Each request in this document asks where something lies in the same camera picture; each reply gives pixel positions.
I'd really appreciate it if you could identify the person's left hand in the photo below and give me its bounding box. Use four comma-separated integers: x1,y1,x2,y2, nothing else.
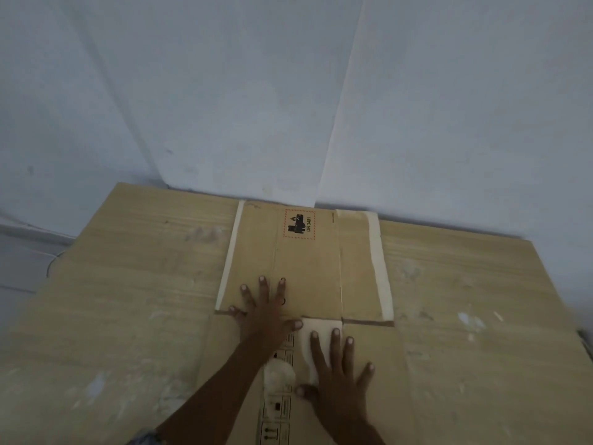
229,275,304,355

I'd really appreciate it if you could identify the person's left forearm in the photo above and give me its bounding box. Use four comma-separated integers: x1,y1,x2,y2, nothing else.
157,345,280,445

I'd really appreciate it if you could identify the brown cardboard box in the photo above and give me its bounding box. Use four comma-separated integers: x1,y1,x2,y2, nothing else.
196,199,414,445

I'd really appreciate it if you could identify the person's right hand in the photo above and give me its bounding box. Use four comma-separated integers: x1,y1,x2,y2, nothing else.
296,328,375,432

